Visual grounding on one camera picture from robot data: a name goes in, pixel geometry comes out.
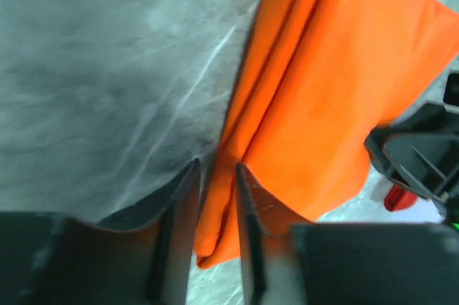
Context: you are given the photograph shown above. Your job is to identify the orange t shirt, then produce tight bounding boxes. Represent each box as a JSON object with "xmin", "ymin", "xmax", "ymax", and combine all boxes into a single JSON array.
[{"xmin": 194, "ymin": 0, "xmax": 458, "ymax": 269}]

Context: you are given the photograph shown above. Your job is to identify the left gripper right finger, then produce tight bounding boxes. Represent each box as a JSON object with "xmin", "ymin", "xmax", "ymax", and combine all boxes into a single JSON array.
[{"xmin": 236, "ymin": 164, "xmax": 458, "ymax": 304}]

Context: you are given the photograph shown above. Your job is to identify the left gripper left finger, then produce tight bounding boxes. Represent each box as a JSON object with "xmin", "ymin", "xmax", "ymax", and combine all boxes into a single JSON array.
[{"xmin": 1, "ymin": 160, "xmax": 200, "ymax": 304}]

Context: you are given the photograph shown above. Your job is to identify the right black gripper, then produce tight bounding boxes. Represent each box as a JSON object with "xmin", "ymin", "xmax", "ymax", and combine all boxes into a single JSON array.
[{"xmin": 364, "ymin": 103, "xmax": 458, "ymax": 228}]

